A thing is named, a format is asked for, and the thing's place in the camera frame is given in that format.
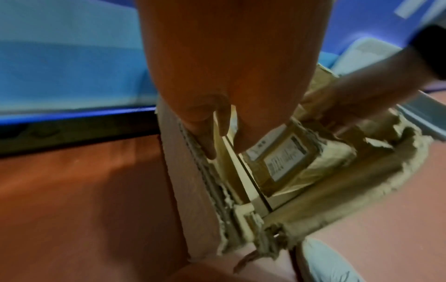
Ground white labelled long cardboard box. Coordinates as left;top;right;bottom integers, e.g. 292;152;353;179
241;121;327;198

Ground person's left shoe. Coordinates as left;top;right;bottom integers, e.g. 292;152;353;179
298;237;365;282

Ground person's right hand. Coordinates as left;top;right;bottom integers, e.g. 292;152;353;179
297;48;430;133

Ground large torn cardboard box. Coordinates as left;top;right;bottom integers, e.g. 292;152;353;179
154;62;435;263

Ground blue printed barrier board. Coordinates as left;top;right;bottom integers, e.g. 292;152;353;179
0;0;446;161

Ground person's left hand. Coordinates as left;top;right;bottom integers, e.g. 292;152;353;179
134;0;332;161

